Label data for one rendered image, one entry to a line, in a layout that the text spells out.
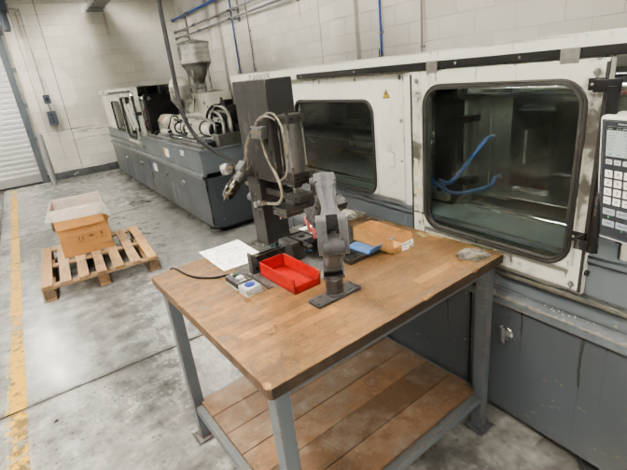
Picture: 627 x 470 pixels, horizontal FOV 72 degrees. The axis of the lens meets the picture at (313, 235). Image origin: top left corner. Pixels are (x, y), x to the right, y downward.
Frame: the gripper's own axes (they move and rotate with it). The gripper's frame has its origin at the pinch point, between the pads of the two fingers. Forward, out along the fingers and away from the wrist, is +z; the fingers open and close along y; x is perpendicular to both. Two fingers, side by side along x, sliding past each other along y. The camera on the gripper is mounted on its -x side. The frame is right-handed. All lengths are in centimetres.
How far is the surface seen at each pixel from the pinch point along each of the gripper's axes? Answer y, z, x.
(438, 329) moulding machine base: -41, 64, -72
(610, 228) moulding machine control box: -66, -41, -56
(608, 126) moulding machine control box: -47, -66, -53
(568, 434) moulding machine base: -108, 45, -66
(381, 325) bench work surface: -43.1, -1.5, 5.6
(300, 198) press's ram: 21.6, 3.9, -11.0
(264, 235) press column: 36, 39, -8
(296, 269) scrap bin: 2.2, 22.6, 0.7
